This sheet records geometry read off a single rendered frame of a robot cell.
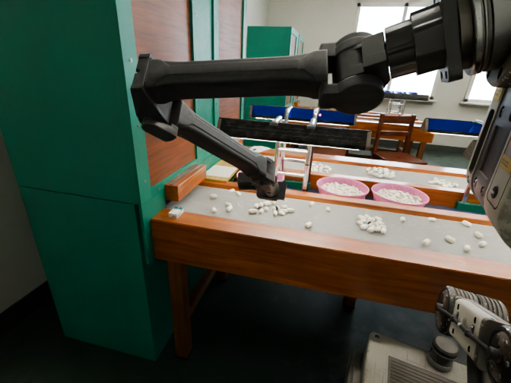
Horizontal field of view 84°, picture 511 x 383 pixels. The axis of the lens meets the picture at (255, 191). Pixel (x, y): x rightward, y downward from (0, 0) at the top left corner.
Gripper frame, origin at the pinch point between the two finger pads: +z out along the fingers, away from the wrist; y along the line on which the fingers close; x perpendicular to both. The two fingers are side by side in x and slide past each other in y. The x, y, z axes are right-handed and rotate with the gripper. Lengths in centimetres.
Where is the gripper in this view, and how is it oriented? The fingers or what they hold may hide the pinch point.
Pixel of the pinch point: (274, 196)
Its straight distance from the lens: 109.0
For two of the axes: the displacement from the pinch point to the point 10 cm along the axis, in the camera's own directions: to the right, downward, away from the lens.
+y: -9.7, -1.2, 2.0
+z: 1.6, 2.9, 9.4
